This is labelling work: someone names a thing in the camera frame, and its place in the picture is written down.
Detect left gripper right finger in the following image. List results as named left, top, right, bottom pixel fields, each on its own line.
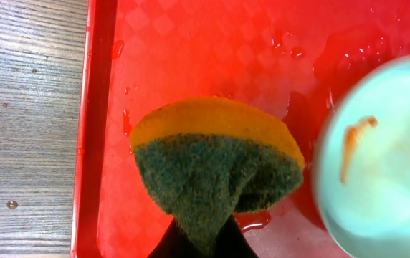
left=216, top=215, right=258, bottom=258

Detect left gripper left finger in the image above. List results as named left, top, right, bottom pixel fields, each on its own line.
left=148, top=219, right=191, bottom=258

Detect orange green scrub sponge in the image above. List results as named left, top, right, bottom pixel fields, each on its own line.
left=130, top=97, right=305, bottom=256

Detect red plastic tray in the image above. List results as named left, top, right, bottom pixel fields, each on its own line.
left=70, top=0, right=410, bottom=257

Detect right light blue plate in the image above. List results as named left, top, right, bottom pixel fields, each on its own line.
left=313, top=55, right=410, bottom=257

